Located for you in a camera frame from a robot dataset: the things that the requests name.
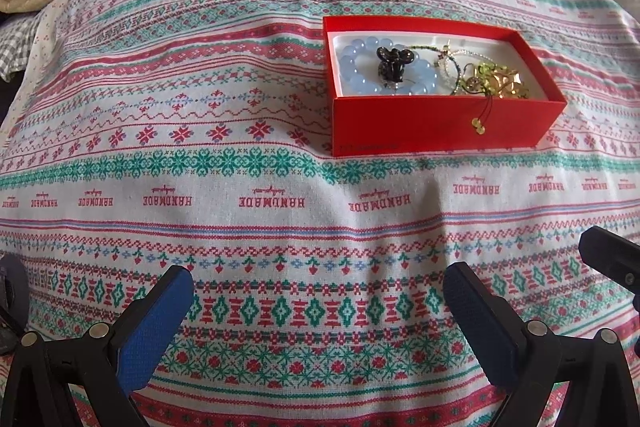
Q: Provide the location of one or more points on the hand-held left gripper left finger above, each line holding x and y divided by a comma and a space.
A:
155, 332

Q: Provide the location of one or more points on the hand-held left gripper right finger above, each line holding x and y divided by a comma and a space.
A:
480, 329

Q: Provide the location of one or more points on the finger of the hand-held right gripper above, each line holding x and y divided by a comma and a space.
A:
612, 259

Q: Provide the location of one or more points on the red cardboard box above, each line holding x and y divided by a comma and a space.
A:
430, 127

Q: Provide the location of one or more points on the black hair clip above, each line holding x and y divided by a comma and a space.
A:
395, 67

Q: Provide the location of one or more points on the patterned woven tablecloth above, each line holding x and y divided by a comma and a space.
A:
250, 157

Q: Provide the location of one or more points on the grey checked cloth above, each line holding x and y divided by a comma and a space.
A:
17, 47

